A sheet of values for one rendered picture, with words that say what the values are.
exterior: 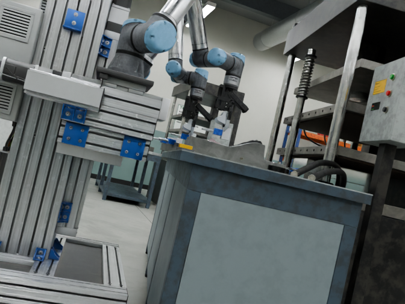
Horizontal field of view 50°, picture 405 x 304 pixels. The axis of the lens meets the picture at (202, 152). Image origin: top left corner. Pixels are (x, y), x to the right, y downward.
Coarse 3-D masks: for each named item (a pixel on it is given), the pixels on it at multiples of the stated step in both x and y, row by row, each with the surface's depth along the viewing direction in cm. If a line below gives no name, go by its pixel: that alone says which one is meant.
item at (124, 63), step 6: (120, 54) 171; (126, 54) 170; (132, 54) 170; (138, 54) 172; (114, 60) 171; (120, 60) 170; (126, 60) 170; (132, 60) 170; (138, 60) 172; (108, 66) 172; (114, 66) 169; (120, 66) 169; (126, 66) 169; (132, 66) 170; (138, 66) 173; (126, 72) 168; (132, 72) 169; (138, 72) 171
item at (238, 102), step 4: (232, 96) 198; (236, 96) 199; (236, 100) 199; (240, 100) 199; (236, 104) 201; (240, 104) 199; (244, 104) 199; (240, 108) 200; (244, 108) 199; (244, 112) 201
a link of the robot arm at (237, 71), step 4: (232, 52) 198; (236, 52) 197; (236, 56) 197; (240, 56) 197; (244, 56) 199; (236, 60) 195; (240, 60) 197; (244, 60) 199; (236, 64) 195; (240, 64) 197; (244, 64) 199; (232, 68) 195; (236, 68) 196; (240, 68) 198; (228, 72) 197; (232, 72) 197; (236, 72) 197; (240, 72) 198; (236, 76) 197; (240, 76) 199
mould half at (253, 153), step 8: (192, 136) 208; (192, 144) 208; (200, 144) 208; (208, 144) 209; (216, 144) 209; (248, 144) 211; (256, 144) 212; (200, 152) 208; (208, 152) 209; (216, 152) 209; (224, 152) 210; (232, 152) 210; (240, 152) 211; (248, 152) 211; (256, 152) 212; (264, 152) 212; (232, 160) 210; (240, 160) 211; (248, 160) 211; (256, 160) 212; (264, 160) 212; (264, 168) 212
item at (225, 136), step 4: (204, 128) 198; (208, 128) 198; (216, 128) 197; (228, 128) 197; (212, 132) 201; (216, 132) 197; (220, 132) 197; (224, 132) 197; (228, 132) 197; (220, 136) 201; (224, 136) 197; (228, 136) 197
